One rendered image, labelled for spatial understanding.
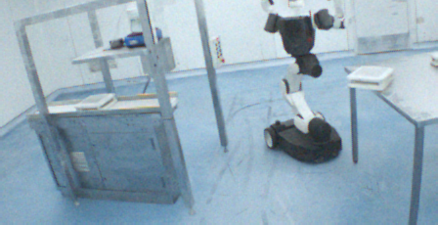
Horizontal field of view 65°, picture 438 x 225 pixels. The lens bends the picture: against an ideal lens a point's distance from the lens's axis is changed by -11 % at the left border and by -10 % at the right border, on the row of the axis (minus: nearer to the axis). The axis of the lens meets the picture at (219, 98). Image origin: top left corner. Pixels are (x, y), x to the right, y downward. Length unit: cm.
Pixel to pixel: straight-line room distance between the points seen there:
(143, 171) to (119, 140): 30
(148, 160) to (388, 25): 464
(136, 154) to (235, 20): 374
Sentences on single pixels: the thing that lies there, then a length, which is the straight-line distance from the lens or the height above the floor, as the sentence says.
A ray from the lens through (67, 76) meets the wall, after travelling 744.
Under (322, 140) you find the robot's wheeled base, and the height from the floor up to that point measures 21.
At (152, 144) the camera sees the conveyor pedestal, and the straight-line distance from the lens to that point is 281.
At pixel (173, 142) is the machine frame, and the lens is 259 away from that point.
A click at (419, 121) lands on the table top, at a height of 81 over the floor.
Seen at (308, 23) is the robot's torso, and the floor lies 114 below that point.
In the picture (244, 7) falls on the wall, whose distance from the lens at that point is 615.
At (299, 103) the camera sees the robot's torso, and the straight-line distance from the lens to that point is 341.
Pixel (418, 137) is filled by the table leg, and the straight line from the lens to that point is 209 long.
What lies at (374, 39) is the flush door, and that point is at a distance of 641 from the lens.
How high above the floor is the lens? 166
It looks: 19 degrees down
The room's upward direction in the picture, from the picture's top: 10 degrees counter-clockwise
